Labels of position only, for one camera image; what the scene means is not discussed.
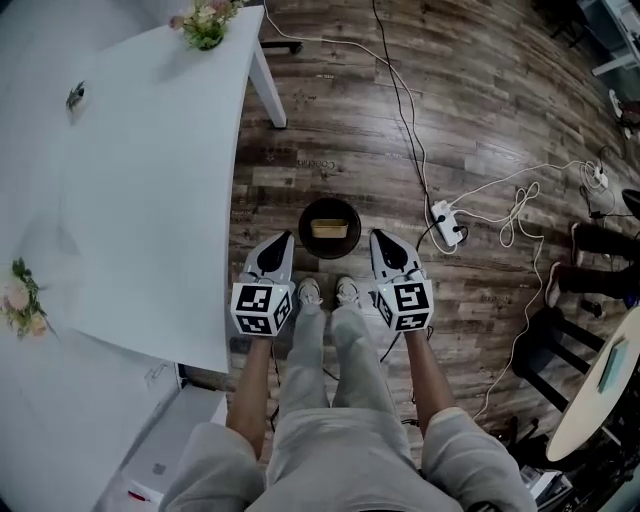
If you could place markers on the red pen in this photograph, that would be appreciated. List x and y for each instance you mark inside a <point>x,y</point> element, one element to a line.
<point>138,495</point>

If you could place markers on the person's left white sneaker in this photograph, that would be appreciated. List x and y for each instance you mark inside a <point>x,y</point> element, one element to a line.
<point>310,292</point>

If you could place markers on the black power adapter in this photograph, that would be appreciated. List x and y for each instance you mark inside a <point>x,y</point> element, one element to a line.
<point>592,308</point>

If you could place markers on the person's right white sneaker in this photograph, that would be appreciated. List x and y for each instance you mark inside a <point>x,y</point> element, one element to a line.
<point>346,290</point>

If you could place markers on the small white table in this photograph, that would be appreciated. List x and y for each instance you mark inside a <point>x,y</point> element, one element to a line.
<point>617,62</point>

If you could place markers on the person's grey trousers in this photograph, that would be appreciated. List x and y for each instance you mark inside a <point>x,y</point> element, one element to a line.
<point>310,360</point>

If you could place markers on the person's grey sweatshirt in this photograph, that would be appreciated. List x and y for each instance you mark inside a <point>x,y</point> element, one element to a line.
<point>340,460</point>

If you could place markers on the person's white sneaker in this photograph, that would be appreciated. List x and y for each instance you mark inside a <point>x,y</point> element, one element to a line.
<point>346,290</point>
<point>310,292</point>

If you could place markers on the black chair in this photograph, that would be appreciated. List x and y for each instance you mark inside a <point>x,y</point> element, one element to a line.
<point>570,30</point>

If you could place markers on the white box grey logo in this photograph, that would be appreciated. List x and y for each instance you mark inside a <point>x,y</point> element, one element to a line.
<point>159,450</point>

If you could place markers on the long white table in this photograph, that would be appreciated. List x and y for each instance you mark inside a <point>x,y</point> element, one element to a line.
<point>150,200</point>

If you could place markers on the person's left forearm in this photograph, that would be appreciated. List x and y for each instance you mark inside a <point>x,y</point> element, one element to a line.
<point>250,390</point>

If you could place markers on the black stool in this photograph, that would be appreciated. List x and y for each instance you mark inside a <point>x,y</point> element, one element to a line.
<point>545,340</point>

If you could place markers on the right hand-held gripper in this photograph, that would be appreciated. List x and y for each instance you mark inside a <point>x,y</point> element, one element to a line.
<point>410,300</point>

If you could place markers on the pale yellow plastic cup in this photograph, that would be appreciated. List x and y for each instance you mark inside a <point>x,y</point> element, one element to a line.
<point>330,229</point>

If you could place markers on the white power strip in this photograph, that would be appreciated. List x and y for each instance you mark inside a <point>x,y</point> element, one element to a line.
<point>442,212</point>

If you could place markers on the black round waste bin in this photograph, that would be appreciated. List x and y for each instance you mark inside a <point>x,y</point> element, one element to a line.
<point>330,247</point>

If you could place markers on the small pale flower bouquet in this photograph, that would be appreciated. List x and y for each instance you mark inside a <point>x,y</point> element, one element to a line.
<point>205,25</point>

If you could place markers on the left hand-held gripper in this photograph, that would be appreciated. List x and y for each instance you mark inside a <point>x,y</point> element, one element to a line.
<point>257,302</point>

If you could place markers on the large pink flower bouquet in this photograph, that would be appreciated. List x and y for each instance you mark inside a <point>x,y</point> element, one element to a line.
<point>22,300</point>

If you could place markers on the white power adapter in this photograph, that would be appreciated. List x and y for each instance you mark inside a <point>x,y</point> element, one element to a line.
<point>601,178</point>

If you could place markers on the person's right forearm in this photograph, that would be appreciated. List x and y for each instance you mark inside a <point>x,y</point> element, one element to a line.
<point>430,375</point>

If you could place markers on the round pale table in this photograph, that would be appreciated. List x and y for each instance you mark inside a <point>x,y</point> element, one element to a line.
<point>585,420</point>

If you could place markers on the teal book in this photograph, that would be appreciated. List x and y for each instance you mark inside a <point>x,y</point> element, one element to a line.
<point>612,367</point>

